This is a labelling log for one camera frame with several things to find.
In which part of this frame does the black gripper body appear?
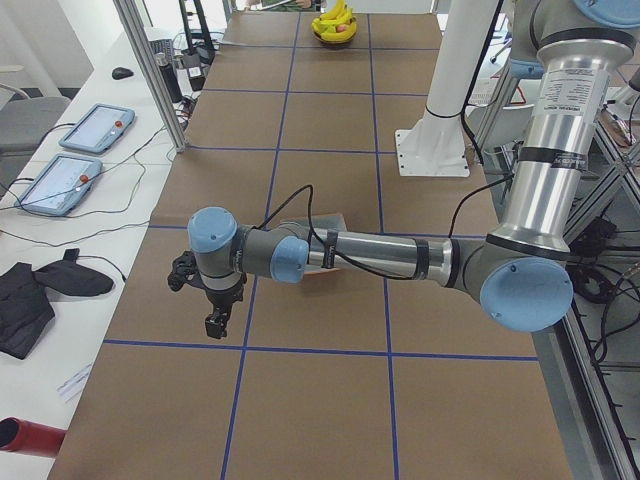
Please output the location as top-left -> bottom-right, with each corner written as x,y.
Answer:
202,272 -> 247,317

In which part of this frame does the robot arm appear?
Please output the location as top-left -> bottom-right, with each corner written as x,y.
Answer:
184,1 -> 639,339

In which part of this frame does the grey square plate orange rim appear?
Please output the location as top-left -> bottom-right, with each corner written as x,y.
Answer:
280,213 -> 347,276

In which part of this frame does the dark woven fruit basket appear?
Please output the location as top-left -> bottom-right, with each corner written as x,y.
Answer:
311,18 -> 358,45

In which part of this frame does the yellow banana bunch in basket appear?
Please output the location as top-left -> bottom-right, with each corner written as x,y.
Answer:
311,0 -> 358,45

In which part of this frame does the black cloth bundle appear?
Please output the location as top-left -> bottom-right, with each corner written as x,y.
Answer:
1,248 -> 114,360

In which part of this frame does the lower blue teach pendant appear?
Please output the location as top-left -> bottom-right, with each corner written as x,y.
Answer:
14,153 -> 103,217

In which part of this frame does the blue teach pendant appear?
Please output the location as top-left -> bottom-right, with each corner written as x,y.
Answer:
14,153 -> 103,217
58,103 -> 136,154

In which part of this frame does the upper blue teach pendant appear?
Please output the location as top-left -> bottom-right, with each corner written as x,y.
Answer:
58,103 -> 136,154

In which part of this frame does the black water bottle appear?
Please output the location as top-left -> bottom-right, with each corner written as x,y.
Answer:
154,52 -> 183,103

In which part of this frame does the red cylinder tube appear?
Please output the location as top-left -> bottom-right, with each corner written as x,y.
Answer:
1,417 -> 67,458

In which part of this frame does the black computer mouse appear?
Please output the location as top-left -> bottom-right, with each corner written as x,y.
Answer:
111,67 -> 134,80

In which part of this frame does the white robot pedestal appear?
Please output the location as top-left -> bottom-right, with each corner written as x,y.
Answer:
395,0 -> 502,178

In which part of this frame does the aluminium frame post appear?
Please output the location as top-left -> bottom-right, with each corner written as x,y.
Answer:
113,0 -> 187,153

